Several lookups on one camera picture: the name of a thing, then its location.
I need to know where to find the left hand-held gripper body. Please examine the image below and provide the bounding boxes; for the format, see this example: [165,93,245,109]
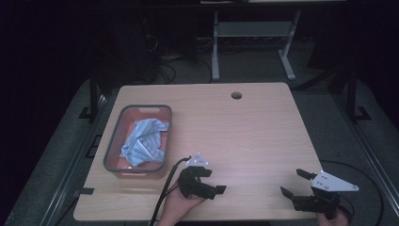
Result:
[177,153,210,200]

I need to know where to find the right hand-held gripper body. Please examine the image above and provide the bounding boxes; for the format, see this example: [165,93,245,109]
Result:
[308,169,359,220]

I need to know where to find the blue striped cloth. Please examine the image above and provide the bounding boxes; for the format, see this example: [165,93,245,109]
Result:
[120,118,170,168]

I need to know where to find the pink plastic basket grey rim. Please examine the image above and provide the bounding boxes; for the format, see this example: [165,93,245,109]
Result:
[103,104,173,180]

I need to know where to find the person's left hand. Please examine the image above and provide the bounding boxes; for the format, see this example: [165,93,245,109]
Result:
[155,184,205,226]

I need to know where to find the person's right hand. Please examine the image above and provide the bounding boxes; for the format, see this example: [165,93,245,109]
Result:
[315,208,351,226]

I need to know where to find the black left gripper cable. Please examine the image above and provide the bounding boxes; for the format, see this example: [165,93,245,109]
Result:
[148,155,193,226]

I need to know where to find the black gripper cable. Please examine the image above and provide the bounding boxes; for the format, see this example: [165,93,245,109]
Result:
[319,159,386,226]
[148,155,193,226]

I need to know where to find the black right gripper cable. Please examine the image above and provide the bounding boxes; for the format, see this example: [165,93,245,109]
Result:
[319,159,386,226]

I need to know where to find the grey metal floor rail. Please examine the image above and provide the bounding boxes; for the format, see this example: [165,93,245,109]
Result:
[331,93,399,210]
[39,93,109,226]

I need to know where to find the black metal post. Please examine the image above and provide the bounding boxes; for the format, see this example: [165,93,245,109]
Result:
[88,67,100,121]
[345,67,359,124]

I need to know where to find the tangle of black floor cables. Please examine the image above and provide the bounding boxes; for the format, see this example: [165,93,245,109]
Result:
[142,32,215,86]

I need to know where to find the grey metal desk frame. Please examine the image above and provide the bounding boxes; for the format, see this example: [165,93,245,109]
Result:
[211,10,302,82]

